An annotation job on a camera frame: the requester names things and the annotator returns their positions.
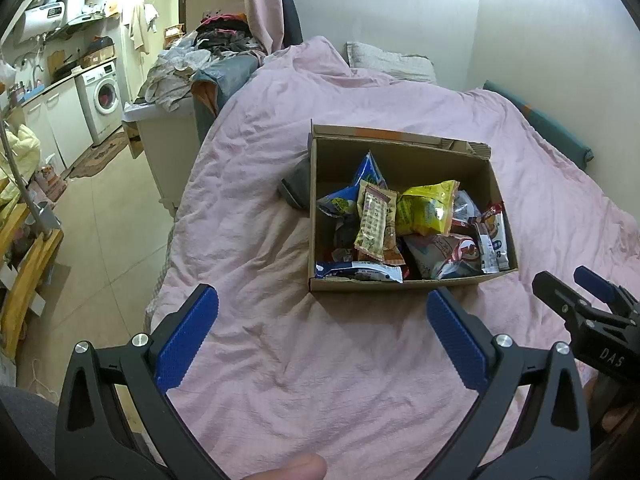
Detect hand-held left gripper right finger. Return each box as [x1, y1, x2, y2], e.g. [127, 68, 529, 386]
[425, 286, 593, 480]

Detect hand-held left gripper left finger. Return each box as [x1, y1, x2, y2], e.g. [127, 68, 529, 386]
[55, 282, 236, 480]

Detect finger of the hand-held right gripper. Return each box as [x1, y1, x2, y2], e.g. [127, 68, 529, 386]
[531, 270, 601, 331]
[573, 266, 640, 317]

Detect white red-blue print packet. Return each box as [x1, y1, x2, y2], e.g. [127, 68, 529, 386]
[402, 232, 481, 281]

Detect dark blue white-striped packet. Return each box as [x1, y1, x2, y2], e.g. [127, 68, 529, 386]
[314, 261, 404, 284]

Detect yellow snack packet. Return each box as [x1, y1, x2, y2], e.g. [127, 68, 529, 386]
[395, 180, 460, 237]

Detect tan cartoon snack packet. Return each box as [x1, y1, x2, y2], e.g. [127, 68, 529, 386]
[354, 182, 407, 267]

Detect red snack packet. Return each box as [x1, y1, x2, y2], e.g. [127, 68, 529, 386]
[317, 245, 356, 263]

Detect cardboard box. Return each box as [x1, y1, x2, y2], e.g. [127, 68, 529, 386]
[307, 120, 519, 293]

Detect blue green-lettered chips bag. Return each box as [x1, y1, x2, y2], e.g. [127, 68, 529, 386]
[317, 151, 388, 218]

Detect person's right hand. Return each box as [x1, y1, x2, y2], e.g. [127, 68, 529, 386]
[585, 375, 640, 480]

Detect person's left hand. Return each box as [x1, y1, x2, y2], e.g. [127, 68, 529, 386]
[240, 452, 328, 480]

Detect pink blanket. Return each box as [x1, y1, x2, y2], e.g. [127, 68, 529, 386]
[145, 35, 640, 480]

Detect teal bolster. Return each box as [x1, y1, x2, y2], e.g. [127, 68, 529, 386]
[482, 80, 593, 163]

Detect wooden rack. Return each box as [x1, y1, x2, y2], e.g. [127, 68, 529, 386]
[0, 200, 66, 361]

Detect person's grey clothing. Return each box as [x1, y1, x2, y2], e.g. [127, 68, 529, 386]
[0, 387, 61, 480]

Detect metal clamp pole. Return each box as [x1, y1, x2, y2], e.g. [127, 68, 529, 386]
[0, 105, 63, 236]

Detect dark grey object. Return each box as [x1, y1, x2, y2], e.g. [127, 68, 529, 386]
[277, 157, 313, 211]

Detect white storage chest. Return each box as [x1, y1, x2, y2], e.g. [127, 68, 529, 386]
[122, 95, 198, 216]

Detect patterned floor rug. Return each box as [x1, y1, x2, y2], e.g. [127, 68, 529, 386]
[67, 132, 131, 178]

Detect yellow quilt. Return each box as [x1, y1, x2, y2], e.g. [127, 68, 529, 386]
[0, 125, 41, 206]

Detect white kitchen cabinet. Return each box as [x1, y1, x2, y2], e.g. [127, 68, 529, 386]
[20, 80, 93, 171]

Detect white washing machine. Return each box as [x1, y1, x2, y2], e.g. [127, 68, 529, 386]
[75, 60, 123, 146]

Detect light clothes pile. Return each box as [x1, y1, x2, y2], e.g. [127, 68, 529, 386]
[137, 32, 211, 111]

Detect grey patterned pillow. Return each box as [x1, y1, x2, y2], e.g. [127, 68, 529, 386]
[346, 41, 437, 83]

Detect brown box on washer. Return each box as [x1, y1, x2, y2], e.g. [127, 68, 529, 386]
[80, 45, 116, 68]

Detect dark clothes pile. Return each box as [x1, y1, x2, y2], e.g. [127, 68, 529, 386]
[195, 9, 266, 53]

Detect hanging cream towel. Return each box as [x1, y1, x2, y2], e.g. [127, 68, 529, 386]
[130, 4, 158, 51]

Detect pink hanging cloth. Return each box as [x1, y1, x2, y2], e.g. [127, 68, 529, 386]
[242, 0, 283, 53]

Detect dark upright panel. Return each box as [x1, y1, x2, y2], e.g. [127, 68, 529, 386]
[275, 0, 303, 48]

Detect white water heater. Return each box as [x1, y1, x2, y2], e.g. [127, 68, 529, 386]
[12, 0, 86, 43]

